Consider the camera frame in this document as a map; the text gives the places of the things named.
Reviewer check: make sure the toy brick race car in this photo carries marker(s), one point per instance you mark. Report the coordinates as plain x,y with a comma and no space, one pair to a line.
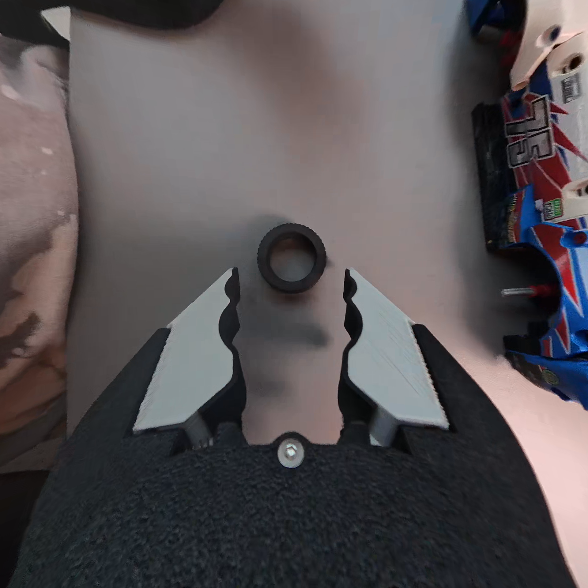
542,183

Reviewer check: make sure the black toy car tire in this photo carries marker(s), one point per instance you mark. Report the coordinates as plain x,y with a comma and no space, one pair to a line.
266,266

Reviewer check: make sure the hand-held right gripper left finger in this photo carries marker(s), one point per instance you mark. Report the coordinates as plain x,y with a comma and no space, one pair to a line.
193,367

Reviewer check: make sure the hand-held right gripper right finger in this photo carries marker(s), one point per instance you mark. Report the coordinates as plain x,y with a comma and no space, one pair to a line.
390,367

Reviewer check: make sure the person's grey patterned sweatshirt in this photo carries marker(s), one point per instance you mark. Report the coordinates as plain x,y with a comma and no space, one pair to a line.
32,229

